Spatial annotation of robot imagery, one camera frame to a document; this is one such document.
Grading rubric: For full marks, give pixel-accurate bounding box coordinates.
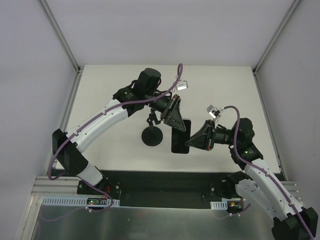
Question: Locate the light blue smartphone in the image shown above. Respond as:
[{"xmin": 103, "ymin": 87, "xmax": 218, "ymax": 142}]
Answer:
[{"xmin": 171, "ymin": 119, "xmax": 192, "ymax": 154}]

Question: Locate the black phone stand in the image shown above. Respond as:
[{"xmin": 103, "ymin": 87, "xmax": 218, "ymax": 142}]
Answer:
[{"xmin": 141, "ymin": 109, "xmax": 163, "ymax": 147}]

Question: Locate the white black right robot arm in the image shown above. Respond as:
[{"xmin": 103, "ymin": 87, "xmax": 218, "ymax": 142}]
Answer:
[{"xmin": 185, "ymin": 118, "xmax": 319, "ymax": 240}]

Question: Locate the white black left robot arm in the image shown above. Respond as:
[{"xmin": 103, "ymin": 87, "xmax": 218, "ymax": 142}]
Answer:
[{"xmin": 51, "ymin": 63, "xmax": 186, "ymax": 195}]

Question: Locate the shiny metal front panel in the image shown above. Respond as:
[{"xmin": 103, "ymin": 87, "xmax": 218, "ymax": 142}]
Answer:
[{"xmin": 37, "ymin": 205, "xmax": 273, "ymax": 240}]

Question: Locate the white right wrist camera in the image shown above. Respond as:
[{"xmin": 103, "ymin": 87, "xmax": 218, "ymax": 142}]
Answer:
[{"xmin": 206, "ymin": 105, "xmax": 224, "ymax": 120}]

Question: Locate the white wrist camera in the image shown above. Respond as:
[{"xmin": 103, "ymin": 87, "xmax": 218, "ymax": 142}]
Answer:
[
  {"xmin": 206, "ymin": 105, "xmax": 224, "ymax": 120},
  {"xmin": 174, "ymin": 80, "xmax": 188, "ymax": 91}
]

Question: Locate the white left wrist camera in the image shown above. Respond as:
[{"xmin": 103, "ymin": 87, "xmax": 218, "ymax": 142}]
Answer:
[{"xmin": 174, "ymin": 80, "xmax": 188, "ymax": 91}]

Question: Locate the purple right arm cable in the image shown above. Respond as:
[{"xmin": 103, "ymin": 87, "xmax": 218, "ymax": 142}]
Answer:
[{"xmin": 219, "ymin": 105, "xmax": 317, "ymax": 238}]

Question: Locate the white slotted right cable duct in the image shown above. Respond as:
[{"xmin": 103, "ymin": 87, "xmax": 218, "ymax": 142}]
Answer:
[{"xmin": 210, "ymin": 200, "xmax": 228, "ymax": 211}]

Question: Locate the white slotted cable duct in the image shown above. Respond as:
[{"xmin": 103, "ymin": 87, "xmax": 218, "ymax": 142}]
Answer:
[
  {"xmin": 42, "ymin": 196, "xmax": 120, "ymax": 208},
  {"xmin": 210, "ymin": 200, "xmax": 228, "ymax": 211}
]

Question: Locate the aluminium right table rail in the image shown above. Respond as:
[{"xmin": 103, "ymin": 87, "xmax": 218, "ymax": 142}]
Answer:
[{"xmin": 252, "ymin": 71, "xmax": 288, "ymax": 181}]

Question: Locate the aluminium left frame post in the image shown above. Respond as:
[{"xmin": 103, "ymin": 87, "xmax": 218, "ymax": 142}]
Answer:
[{"xmin": 37, "ymin": 0, "xmax": 81, "ymax": 73}]

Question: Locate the aluminium frame post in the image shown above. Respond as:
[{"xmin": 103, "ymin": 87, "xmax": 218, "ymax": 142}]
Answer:
[
  {"xmin": 37, "ymin": 0, "xmax": 81, "ymax": 73},
  {"xmin": 252, "ymin": 0, "xmax": 303, "ymax": 76}
]

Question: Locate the white slotted left cable duct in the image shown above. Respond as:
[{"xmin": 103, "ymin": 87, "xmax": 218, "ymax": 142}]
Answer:
[{"xmin": 42, "ymin": 196, "xmax": 120, "ymax": 208}]

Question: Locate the aluminium right frame post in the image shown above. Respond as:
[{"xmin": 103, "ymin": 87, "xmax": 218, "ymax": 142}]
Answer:
[{"xmin": 252, "ymin": 0, "xmax": 303, "ymax": 76}]

